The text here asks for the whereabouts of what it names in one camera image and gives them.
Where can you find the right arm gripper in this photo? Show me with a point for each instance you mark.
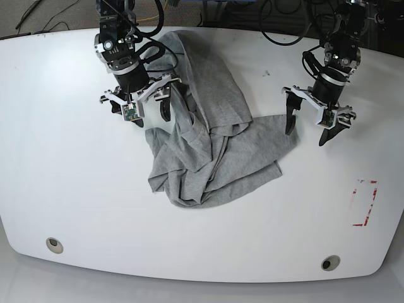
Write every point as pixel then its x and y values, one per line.
pixel 157 89

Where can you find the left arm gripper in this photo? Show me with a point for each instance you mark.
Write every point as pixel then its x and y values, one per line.
pixel 296 95

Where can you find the grey t-shirt with black lettering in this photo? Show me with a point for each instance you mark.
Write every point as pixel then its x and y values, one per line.
pixel 217 151

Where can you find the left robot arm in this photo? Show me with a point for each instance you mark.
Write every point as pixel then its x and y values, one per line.
pixel 342 57

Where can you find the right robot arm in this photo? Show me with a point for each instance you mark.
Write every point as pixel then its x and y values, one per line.
pixel 143 67

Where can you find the red tape rectangle marking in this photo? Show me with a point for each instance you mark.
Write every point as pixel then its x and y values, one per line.
pixel 363 198

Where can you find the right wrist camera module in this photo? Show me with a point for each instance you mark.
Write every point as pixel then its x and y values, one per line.
pixel 129 112

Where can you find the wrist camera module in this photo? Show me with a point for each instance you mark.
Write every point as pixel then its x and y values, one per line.
pixel 326 118
pixel 129 112

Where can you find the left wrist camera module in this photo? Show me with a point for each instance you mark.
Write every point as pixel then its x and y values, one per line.
pixel 326 118

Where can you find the right table cable grommet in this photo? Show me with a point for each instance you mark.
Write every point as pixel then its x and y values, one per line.
pixel 330 263

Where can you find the table cable grommet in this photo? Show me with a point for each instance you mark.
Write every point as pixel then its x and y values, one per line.
pixel 54 245
pixel 330 263

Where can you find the left table cable grommet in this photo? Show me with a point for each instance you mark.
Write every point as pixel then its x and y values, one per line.
pixel 54 245

